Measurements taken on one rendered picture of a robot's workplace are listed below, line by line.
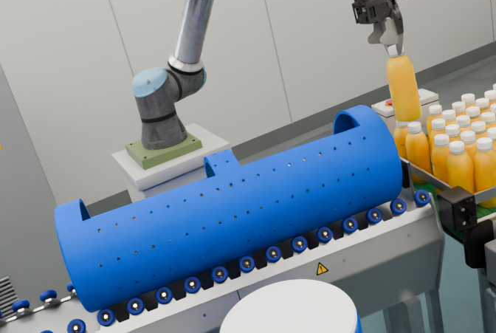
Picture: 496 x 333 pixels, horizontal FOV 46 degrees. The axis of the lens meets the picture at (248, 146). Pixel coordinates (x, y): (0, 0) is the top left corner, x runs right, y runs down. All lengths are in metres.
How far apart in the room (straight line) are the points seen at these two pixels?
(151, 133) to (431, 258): 0.92
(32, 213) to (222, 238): 1.69
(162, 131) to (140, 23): 2.45
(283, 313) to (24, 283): 2.08
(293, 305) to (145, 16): 3.25
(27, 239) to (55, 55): 1.52
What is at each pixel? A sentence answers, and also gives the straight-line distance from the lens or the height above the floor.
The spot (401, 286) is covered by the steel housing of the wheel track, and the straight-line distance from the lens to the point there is 1.80.
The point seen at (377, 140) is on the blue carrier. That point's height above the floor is 1.18.
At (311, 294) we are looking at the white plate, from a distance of 1.26.
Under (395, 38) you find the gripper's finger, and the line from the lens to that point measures 1.48.
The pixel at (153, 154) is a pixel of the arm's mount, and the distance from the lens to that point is 1.82.
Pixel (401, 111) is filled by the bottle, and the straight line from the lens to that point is 1.53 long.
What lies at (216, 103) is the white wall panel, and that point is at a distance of 4.49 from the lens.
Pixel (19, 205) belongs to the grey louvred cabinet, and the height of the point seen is 0.79.
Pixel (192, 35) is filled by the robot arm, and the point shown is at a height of 1.49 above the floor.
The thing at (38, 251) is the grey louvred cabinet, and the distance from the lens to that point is 3.08.
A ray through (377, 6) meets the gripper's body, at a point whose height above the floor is 1.52.
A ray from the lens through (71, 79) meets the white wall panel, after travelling 4.17.
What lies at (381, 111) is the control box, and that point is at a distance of 1.98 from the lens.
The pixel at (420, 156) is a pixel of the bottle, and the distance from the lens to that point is 1.85.
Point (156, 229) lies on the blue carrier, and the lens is 1.41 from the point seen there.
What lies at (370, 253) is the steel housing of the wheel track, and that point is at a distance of 1.65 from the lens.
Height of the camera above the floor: 1.78
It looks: 21 degrees down
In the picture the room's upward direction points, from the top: 14 degrees counter-clockwise
